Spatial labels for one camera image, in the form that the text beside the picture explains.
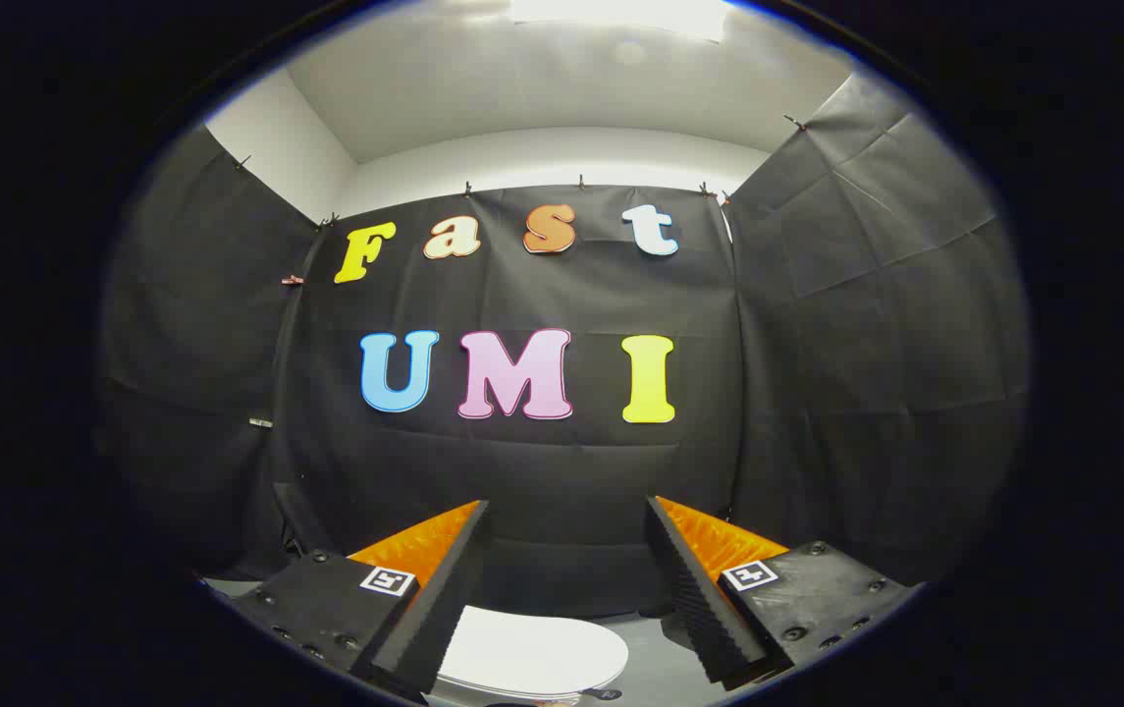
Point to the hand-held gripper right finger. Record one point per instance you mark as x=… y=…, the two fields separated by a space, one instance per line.
x=694 y=599

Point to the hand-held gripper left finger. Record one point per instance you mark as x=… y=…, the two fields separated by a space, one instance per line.
x=444 y=599

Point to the black backdrop cloth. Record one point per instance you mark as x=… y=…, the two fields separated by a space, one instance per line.
x=542 y=471

